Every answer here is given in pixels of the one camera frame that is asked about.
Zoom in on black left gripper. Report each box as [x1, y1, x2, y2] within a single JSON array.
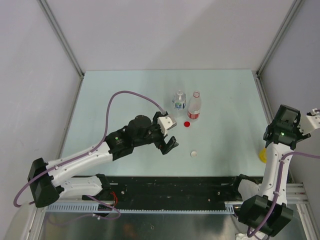
[[133, 112, 178, 154]]

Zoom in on white bottle cap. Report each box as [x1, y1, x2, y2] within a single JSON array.
[[190, 150, 198, 158]]

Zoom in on red bottle cap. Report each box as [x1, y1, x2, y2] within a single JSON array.
[[184, 121, 191, 128]]

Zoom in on red label water bottle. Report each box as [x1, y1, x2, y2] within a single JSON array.
[[187, 90, 202, 120]]

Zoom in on blue white label water bottle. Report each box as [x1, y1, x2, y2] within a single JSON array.
[[172, 89, 186, 117]]

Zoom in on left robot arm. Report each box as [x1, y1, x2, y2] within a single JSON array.
[[27, 111, 179, 208]]

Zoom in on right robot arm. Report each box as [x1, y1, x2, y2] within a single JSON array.
[[230, 105, 311, 240]]

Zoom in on yellow juice bottle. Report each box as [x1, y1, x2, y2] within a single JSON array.
[[258, 148, 267, 164]]

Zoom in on crumpled white tissue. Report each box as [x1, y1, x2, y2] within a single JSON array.
[[235, 232, 267, 240]]

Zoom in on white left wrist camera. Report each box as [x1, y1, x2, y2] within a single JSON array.
[[157, 114, 177, 137]]

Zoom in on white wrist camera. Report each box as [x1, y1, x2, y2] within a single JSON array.
[[157, 114, 177, 137], [299, 108, 320, 135]]

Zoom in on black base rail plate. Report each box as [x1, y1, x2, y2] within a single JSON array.
[[82, 175, 265, 211]]

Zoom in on grey slotted cable duct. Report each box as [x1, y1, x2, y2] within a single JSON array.
[[46, 202, 237, 216]]

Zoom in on right aluminium frame post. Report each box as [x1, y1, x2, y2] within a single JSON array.
[[256, 0, 305, 73]]

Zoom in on aluminium frame post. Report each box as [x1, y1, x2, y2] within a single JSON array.
[[36, 0, 85, 79], [256, 0, 305, 73]]

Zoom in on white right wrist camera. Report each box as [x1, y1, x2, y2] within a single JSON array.
[[299, 108, 320, 135]]

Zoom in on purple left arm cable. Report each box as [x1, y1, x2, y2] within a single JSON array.
[[12, 90, 166, 208]]

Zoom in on left aluminium frame post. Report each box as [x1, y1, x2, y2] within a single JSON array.
[[36, 0, 85, 79]]

